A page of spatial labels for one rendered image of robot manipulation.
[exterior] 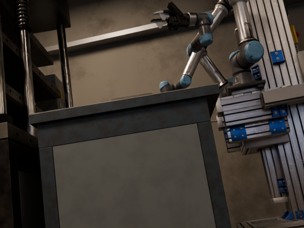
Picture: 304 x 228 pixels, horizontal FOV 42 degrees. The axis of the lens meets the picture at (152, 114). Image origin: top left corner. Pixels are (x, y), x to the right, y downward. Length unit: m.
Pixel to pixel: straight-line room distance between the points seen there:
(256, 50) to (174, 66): 2.39
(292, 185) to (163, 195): 1.32
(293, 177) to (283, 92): 0.55
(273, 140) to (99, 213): 1.39
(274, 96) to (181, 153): 1.02
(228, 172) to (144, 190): 3.04
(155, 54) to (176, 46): 0.26
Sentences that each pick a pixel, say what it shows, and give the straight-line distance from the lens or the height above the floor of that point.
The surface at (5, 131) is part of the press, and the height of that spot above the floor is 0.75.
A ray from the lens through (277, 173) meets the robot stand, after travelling 2.62.
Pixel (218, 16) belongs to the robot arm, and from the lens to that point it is 2.59.
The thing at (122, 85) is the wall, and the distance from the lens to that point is 4.73.
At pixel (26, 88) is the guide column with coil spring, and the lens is 2.05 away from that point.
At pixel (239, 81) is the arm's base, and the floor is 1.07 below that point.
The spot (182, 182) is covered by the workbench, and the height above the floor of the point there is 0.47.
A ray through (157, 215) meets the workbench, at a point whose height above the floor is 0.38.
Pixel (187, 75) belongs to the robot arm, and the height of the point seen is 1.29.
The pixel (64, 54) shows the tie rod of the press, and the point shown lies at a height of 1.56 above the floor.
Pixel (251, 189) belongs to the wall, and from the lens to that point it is 4.40.
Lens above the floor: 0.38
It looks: 14 degrees up
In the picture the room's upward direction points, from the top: 9 degrees counter-clockwise
